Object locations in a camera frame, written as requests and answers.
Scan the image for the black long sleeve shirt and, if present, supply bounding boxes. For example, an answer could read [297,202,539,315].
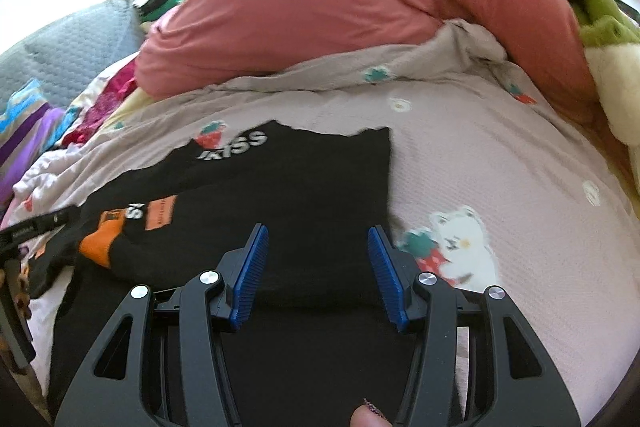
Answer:
[29,121,414,426]

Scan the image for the stack of folded clothes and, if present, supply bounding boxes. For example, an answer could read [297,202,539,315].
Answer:
[137,0,183,23]

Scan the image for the left hand fingers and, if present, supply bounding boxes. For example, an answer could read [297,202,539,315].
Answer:
[1,261,32,336]

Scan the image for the right hand thumb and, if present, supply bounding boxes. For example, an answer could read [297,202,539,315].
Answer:
[348,399,392,427]

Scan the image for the striped purple blue pillow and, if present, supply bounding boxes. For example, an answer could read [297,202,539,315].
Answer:
[1,78,79,212]

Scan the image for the grey quilted headboard cushion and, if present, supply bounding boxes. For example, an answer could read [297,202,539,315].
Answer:
[1,0,144,107]

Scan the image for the pink strawberry bear quilt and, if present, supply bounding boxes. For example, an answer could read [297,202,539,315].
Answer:
[14,20,639,424]

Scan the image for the magenta red cloth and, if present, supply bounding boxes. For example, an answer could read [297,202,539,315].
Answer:
[60,54,137,147]

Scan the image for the cream fleece blanket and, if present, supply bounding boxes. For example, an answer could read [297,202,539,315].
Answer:
[585,43,640,188]

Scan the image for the green plush garment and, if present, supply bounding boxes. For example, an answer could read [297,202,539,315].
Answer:
[570,0,639,48]

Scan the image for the salmon pink duvet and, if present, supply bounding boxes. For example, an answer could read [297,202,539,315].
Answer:
[136,0,597,106]

